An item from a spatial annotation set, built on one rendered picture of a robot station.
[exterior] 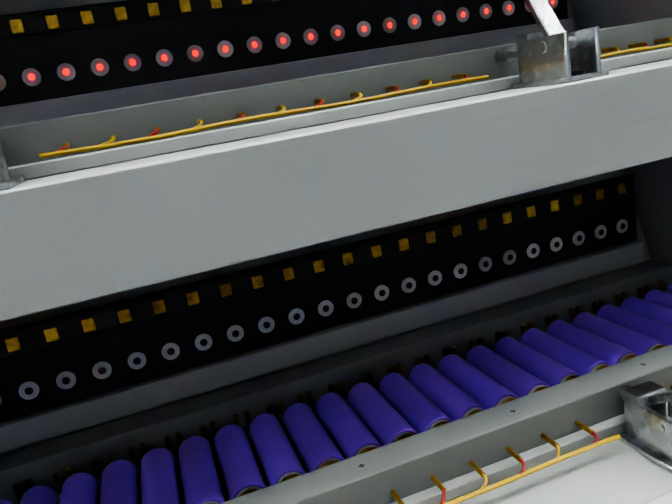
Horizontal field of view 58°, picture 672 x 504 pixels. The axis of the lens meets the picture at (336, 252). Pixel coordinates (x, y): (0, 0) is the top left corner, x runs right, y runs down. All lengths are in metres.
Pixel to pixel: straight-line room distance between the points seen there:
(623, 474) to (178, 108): 0.27
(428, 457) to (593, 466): 0.08
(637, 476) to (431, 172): 0.17
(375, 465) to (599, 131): 0.19
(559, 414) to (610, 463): 0.03
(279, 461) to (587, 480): 0.15
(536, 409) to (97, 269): 0.21
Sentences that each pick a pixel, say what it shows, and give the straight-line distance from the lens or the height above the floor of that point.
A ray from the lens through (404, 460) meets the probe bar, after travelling 0.30.
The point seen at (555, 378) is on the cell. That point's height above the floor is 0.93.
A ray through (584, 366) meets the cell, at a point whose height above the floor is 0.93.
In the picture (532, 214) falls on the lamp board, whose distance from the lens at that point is 0.46.
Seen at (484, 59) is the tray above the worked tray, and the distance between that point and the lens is 0.37.
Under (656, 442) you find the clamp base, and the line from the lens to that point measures 0.33.
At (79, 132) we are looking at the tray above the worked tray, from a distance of 0.31.
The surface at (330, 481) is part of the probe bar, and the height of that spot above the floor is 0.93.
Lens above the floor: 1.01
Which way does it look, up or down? 4 degrees up
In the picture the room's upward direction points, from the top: 15 degrees counter-clockwise
